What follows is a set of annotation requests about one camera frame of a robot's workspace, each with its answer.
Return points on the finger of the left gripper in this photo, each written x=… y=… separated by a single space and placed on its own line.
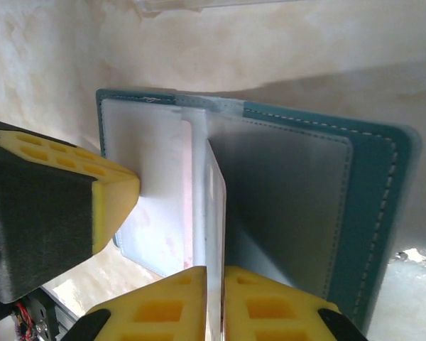
x=49 y=213

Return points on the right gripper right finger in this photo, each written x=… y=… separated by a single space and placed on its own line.
x=270 y=312

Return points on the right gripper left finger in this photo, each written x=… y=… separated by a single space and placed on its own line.
x=163 y=312

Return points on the teal leather card holder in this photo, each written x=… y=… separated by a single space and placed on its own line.
x=369 y=170

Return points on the long aluminium mounting rail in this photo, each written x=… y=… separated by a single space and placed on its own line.
x=65 y=312

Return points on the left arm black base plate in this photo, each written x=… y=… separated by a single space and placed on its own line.
x=25 y=319

